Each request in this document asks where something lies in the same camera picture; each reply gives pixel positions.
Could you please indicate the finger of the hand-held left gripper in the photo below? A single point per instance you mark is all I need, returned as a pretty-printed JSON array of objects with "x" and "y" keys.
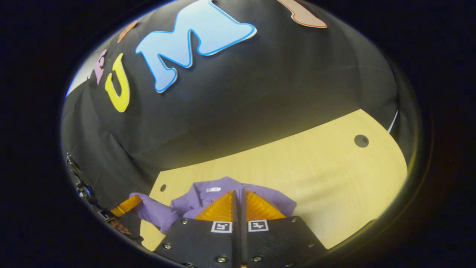
[
  {"x": 126, "y": 205},
  {"x": 119, "y": 226}
]

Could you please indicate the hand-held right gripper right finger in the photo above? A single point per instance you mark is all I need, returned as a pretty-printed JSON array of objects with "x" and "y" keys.
[{"x": 275, "y": 245}]

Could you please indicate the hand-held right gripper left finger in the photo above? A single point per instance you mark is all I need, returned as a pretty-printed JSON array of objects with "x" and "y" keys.
[{"x": 208, "y": 245}]

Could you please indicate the purple garment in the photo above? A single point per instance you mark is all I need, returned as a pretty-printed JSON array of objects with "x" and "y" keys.
[{"x": 208, "y": 193}]

